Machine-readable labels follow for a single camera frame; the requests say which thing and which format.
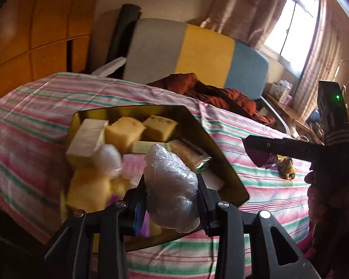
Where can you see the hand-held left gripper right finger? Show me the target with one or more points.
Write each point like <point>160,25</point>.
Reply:
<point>206,209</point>

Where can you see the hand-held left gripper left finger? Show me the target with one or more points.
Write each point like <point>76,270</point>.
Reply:
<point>137,216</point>

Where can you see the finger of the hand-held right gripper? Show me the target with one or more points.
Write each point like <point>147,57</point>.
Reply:
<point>279,146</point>

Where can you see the small yellow toy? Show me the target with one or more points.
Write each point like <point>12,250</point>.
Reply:
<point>286,167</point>

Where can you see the purple snack packet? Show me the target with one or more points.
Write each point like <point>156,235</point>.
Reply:
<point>260,158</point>

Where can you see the clear plastic bag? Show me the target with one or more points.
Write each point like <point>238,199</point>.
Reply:
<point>171,186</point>
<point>107,157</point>

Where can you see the gold tray box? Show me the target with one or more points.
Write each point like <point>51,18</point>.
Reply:
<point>218,162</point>

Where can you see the pink packet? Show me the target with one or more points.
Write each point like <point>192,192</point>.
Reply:
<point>131,165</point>

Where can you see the large white foam sponge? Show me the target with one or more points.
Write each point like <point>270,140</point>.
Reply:
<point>87,139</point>

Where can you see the brownish yellow sponge block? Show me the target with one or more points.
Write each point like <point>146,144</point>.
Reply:
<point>160,126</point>

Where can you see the small white foam block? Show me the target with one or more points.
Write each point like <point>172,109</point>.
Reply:
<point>213,180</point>

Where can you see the wooden side desk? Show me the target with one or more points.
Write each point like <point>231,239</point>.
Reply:
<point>288,113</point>

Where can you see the pink box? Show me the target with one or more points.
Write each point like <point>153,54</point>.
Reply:
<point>289,100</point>

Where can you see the white box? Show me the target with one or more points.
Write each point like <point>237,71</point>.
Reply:
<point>282,88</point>

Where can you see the beige curtain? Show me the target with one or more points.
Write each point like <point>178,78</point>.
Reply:
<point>317,58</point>
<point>244,8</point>

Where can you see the red-brown quilted cloth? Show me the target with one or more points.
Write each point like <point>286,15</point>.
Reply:
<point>221,96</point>

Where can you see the window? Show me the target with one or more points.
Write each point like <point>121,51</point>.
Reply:
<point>296,26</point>

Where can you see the grey yellow blue chair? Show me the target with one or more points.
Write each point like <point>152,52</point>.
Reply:
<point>206,52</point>

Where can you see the striped pink green bed sheet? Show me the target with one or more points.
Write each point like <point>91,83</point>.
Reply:
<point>32,116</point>

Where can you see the black rolled mat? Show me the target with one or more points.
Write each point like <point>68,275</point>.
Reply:
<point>125,32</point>

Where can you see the wooden wardrobe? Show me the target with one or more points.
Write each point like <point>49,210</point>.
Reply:
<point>32,20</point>

